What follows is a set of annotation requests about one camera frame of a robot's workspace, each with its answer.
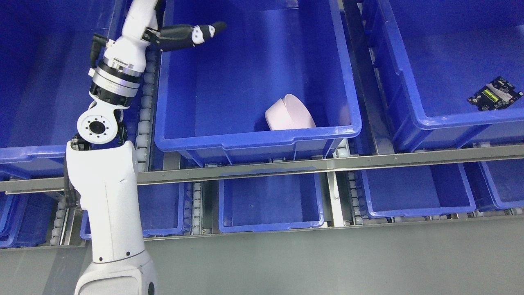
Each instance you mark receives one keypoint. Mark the pink bowl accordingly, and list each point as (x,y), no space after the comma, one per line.
(298,116)
(278,117)

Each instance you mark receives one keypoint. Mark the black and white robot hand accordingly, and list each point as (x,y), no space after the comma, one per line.
(180,35)

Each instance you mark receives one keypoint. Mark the lower right blue bin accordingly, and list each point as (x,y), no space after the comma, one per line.
(414,191)

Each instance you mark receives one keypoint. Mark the lower middle blue bin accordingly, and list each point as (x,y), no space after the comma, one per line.
(270,203)

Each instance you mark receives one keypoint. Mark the steel shelf rail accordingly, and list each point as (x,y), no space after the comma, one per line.
(427,158)

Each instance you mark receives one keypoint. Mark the black circuit board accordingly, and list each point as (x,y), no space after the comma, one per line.
(496,95)

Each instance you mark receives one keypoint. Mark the blue storage bin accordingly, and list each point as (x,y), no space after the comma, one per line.
(212,98)
(44,81)
(433,55)

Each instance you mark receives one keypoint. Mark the lower left blue bin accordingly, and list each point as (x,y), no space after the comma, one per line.
(165,209)

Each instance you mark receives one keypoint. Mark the middle blue storage bin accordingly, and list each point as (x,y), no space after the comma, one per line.
(212,98)

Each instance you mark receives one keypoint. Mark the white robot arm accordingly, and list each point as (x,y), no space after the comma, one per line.
(102,164)

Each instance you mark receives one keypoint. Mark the right blue storage bin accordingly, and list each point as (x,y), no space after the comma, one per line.
(433,55)

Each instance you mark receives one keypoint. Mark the left blue storage bin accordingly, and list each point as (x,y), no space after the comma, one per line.
(44,81)

